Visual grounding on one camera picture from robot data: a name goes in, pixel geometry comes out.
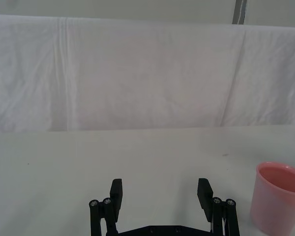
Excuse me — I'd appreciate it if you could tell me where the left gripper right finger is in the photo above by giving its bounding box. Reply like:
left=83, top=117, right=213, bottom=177
left=197, top=177, right=240, bottom=236

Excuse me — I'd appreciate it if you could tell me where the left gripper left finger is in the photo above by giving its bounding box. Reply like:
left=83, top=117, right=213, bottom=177
left=88, top=178, right=124, bottom=236

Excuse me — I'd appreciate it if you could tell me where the pink plastic cup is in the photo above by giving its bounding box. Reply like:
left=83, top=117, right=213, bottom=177
left=249, top=161, right=295, bottom=236

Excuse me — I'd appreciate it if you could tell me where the white table cloth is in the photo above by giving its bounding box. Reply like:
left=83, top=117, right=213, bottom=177
left=0, top=123, right=295, bottom=236

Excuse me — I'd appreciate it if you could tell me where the white curtain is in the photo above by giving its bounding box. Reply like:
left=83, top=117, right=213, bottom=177
left=0, top=14, right=295, bottom=134

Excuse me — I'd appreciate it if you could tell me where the grey striped post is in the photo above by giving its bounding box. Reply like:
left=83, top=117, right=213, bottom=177
left=232, top=0, right=247, bottom=26

